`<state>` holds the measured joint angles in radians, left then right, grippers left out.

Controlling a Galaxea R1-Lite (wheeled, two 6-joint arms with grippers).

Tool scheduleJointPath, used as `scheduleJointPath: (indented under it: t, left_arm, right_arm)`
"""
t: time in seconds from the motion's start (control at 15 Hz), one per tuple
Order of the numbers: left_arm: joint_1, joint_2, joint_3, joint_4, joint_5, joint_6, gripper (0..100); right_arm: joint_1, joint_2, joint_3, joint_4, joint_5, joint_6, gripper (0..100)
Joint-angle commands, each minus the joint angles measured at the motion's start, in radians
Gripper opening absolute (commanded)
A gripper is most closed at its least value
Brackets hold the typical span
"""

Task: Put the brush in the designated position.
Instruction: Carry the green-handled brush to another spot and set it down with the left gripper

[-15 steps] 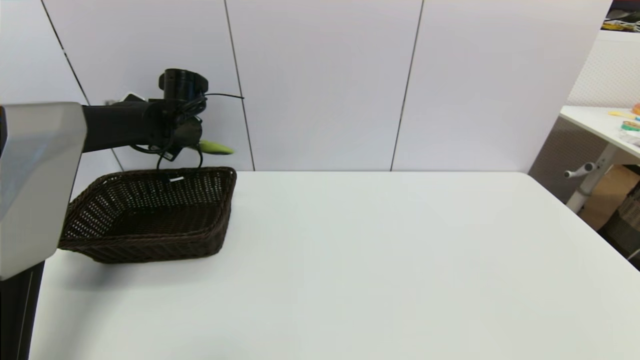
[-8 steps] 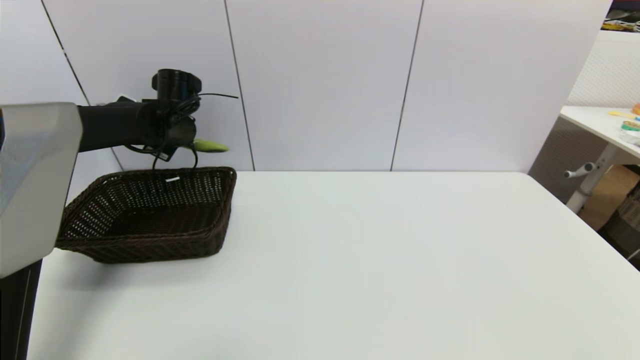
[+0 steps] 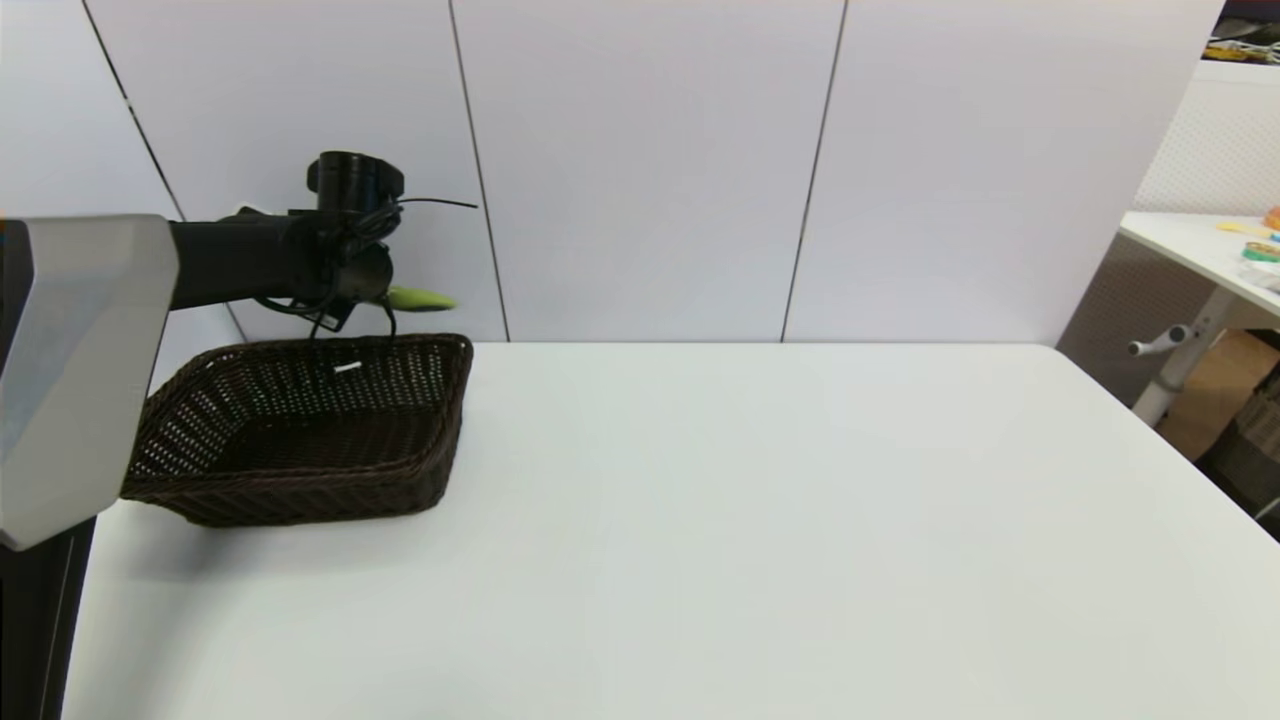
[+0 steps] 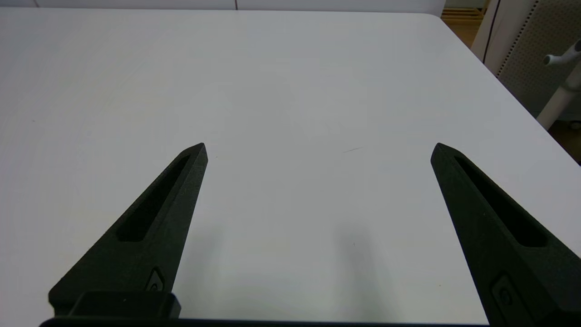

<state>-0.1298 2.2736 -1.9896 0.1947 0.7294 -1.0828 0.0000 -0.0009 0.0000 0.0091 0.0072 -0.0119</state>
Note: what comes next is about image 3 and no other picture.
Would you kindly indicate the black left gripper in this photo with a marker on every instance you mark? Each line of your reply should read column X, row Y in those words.
column 362, row 275

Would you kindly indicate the dark brown wicker basket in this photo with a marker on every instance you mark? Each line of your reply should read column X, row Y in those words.
column 300, row 470

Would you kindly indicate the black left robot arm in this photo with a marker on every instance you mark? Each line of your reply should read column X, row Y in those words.
column 80, row 380

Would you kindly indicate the grey perforated panel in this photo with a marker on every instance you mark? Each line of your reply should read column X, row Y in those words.
column 1120, row 300

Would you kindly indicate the white side table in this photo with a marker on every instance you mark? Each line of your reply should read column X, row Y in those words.
column 1190, row 245

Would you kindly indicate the brown cardboard box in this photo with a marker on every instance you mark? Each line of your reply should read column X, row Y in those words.
column 1220, row 385

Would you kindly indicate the white perforated partition panel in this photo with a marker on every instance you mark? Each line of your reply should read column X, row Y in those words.
column 1220, row 140

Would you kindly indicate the flat yellow item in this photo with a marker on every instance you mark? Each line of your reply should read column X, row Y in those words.
column 1245, row 231

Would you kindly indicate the green yellow tape roll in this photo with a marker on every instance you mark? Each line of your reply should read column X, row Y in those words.
column 1260, row 252

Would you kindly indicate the clear plastic bag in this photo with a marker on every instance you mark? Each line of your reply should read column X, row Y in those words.
column 1265, row 278

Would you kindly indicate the yellow and black clutter pile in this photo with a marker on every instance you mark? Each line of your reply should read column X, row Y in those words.
column 1240, row 50

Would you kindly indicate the small orange item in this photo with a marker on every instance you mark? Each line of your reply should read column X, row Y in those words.
column 1273, row 218

